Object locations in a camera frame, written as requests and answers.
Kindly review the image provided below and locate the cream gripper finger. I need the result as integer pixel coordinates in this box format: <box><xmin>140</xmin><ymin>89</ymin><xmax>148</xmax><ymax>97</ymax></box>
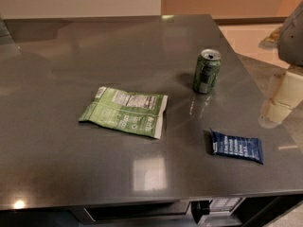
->
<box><xmin>260</xmin><ymin>27</ymin><xmax>281</xmax><ymax>47</ymax></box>
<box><xmin>258</xmin><ymin>65</ymin><xmax>303</xmax><ymax>128</ymax></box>

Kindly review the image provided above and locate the green soda can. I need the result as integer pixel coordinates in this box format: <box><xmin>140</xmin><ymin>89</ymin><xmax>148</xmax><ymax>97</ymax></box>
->
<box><xmin>192</xmin><ymin>48</ymin><xmax>222</xmax><ymax>94</ymax></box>

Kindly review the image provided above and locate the blue rxbar wrapper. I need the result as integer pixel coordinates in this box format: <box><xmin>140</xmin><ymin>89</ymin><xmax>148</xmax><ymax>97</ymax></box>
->
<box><xmin>211</xmin><ymin>131</ymin><xmax>263</xmax><ymax>165</ymax></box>

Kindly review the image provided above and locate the black microwave under counter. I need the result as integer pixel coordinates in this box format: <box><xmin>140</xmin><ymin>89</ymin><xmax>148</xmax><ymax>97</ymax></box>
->
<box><xmin>71</xmin><ymin>197</ymin><xmax>244</xmax><ymax>227</ymax></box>

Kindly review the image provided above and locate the green chip bag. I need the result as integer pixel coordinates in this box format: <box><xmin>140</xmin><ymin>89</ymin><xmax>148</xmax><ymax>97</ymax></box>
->
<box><xmin>79</xmin><ymin>86</ymin><xmax>168</xmax><ymax>139</ymax></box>

